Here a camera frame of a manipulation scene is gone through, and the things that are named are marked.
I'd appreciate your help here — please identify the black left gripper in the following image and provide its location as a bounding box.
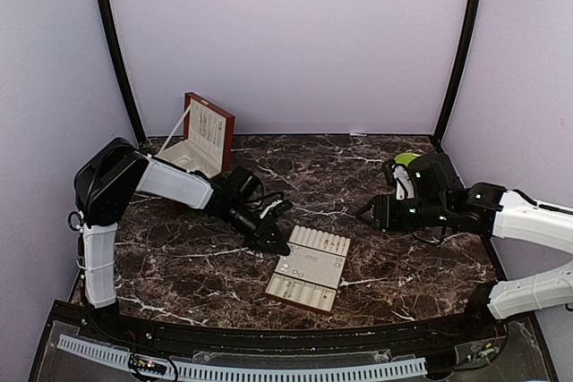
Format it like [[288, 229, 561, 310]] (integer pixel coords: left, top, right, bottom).
[[219, 199, 290, 255]]

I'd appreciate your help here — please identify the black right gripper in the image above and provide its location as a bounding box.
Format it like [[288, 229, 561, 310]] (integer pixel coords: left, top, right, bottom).
[[357, 192, 450, 232]]

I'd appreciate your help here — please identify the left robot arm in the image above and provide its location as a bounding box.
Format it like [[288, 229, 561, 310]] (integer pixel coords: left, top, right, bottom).
[[68, 138, 293, 343]]

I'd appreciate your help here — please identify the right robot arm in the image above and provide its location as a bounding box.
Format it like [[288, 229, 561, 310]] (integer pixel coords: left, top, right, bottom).
[[355, 153, 572, 341]]

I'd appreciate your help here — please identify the flat white jewelry tray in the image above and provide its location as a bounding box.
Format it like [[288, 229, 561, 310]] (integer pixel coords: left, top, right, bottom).
[[264, 225, 351, 314]]

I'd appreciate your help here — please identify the red wooden jewelry box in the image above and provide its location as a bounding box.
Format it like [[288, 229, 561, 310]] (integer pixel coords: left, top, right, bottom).
[[157, 92, 235, 179]]

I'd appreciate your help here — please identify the green plate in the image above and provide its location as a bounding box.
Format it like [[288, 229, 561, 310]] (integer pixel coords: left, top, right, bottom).
[[394, 152, 421, 166]]

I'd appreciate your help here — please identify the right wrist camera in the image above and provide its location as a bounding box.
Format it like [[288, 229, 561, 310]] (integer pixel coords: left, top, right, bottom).
[[382, 160, 415, 200]]

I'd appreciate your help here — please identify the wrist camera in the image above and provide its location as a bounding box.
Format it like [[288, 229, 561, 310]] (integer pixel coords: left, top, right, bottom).
[[382, 160, 415, 200], [259, 199, 294, 221]]

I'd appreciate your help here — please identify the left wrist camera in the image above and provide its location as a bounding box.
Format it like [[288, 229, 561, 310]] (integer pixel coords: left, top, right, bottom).
[[259, 199, 294, 221]]

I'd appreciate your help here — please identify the white slotted cable duct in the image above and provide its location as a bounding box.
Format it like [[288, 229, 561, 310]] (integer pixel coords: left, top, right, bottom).
[[56, 335, 428, 381]]

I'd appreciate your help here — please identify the black front table rail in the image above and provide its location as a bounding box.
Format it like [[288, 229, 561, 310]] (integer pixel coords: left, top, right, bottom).
[[49, 301, 508, 356]]

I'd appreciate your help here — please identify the right black frame post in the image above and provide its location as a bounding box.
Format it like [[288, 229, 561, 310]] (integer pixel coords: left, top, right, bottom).
[[431, 0, 480, 152]]

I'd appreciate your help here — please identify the black frame post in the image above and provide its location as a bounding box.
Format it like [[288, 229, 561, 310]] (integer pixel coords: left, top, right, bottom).
[[431, 0, 480, 152], [97, 0, 147, 144]]

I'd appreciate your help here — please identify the left black frame post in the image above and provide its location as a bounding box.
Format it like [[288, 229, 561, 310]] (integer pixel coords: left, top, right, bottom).
[[97, 0, 147, 144]]

